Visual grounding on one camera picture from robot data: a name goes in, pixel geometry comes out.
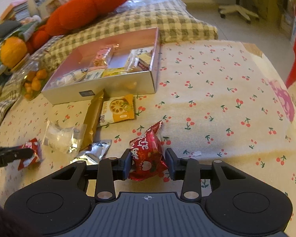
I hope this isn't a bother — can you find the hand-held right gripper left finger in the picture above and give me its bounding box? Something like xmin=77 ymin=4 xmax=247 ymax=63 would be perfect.
xmin=51 ymin=149 xmax=135 ymax=201

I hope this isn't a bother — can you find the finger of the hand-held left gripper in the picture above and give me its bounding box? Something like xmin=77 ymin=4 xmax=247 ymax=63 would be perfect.
xmin=0 ymin=147 xmax=33 ymax=163

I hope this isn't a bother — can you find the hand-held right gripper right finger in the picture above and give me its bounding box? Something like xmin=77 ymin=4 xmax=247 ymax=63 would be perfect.
xmin=165 ymin=148 xmax=247 ymax=201

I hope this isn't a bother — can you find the red white snack packet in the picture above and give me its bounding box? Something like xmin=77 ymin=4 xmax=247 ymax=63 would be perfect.
xmin=17 ymin=138 xmax=42 ymax=171

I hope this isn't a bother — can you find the silver cardboard box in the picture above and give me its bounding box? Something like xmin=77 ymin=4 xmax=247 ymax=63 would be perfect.
xmin=41 ymin=27 xmax=161 ymax=105

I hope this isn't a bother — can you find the white blue snack packet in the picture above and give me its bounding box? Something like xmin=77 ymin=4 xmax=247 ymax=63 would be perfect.
xmin=49 ymin=71 xmax=87 ymax=88

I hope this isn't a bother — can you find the yellow green snack packet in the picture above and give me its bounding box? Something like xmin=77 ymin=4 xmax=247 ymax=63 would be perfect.
xmin=101 ymin=67 xmax=129 ymax=78

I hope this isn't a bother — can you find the cream snack packet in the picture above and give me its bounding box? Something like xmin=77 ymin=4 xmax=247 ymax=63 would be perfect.
xmin=75 ymin=68 xmax=105 ymax=82

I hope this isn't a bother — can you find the white printed snack packet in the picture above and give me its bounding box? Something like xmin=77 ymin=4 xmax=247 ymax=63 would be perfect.
xmin=125 ymin=47 xmax=155 ymax=72

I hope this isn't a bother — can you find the pink snack packet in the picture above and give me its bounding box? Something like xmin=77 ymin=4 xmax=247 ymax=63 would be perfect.
xmin=92 ymin=44 xmax=119 ymax=68

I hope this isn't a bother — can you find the silver snack packet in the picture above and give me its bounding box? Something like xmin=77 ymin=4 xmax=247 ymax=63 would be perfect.
xmin=75 ymin=139 xmax=112 ymax=165

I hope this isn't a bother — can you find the clear white snack packet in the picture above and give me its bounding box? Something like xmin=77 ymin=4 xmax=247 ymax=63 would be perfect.
xmin=42 ymin=121 xmax=88 ymax=155

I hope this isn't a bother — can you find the orange snack packet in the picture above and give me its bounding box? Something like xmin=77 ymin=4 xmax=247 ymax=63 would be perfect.
xmin=96 ymin=94 xmax=135 ymax=128

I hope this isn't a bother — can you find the gold snack bar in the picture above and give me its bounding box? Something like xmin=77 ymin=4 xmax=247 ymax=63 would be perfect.
xmin=76 ymin=89 xmax=105 ymax=151

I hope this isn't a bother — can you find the glass jar of oranges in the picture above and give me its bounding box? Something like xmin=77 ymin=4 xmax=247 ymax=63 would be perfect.
xmin=21 ymin=57 xmax=51 ymax=101

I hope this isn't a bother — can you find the cherry print tablecloth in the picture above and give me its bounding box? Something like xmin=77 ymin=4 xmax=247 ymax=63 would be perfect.
xmin=0 ymin=39 xmax=296 ymax=228

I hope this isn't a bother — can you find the orange plush fruit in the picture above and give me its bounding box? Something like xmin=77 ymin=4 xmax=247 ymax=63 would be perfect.
xmin=0 ymin=37 xmax=27 ymax=67

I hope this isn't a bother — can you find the small red cushion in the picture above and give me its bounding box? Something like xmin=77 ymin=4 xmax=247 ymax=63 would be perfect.
xmin=26 ymin=25 xmax=50 ymax=54

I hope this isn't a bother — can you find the green patterned pillow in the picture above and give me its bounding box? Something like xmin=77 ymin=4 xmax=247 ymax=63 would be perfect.
xmin=0 ymin=21 xmax=38 ymax=79

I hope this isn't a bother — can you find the grey sofa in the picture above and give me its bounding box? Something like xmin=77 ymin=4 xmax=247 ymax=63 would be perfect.
xmin=0 ymin=20 xmax=22 ymax=30

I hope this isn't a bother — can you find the checked mattress pad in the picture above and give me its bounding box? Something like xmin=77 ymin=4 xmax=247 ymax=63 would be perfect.
xmin=42 ymin=0 xmax=219 ymax=62

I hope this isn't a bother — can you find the stack of books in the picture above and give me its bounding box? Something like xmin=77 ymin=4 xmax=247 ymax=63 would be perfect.
xmin=0 ymin=0 xmax=30 ymax=23

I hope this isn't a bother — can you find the large red tomato cushion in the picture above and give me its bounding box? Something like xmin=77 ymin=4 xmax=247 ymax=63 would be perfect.
xmin=46 ymin=0 xmax=134 ymax=36

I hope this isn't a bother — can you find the clear plastic sheet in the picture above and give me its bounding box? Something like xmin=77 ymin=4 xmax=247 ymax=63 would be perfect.
xmin=116 ymin=0 xmax=180 ymax=13

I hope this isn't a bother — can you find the grey office chair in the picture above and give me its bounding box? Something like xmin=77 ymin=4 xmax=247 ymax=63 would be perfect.
xmin=213 ymin=0 xmax=263 ymax=24

